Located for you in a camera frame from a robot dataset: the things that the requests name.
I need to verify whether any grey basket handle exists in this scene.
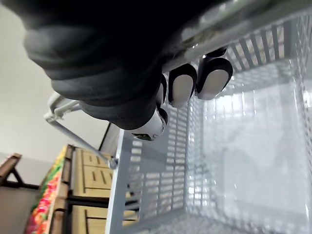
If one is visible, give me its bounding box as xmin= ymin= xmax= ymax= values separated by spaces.
xmin=43 ymin=94 xmax=119 ymax=169

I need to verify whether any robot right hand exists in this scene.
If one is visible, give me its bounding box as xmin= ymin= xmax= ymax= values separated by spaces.
xmin=0 ymin=0 xmax=234 ymax=142

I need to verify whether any wooden produce display shelf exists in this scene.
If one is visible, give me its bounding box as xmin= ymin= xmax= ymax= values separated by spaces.
xmin=50 ymin=144 xmax=137 ymax=234

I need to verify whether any grey plastic shopping basket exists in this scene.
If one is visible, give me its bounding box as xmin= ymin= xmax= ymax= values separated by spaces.
xmin=104 ymin=6 xmax=312 ymax=234

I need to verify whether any dark wooden display stand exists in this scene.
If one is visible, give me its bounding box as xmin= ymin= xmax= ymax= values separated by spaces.
xmin=0 ymin=153 xmax=41 ymax=191

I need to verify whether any colourful fruit print banner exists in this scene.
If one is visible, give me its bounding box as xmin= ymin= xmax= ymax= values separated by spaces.
xmin=24 ymin=146 xmax=67 ymax=234

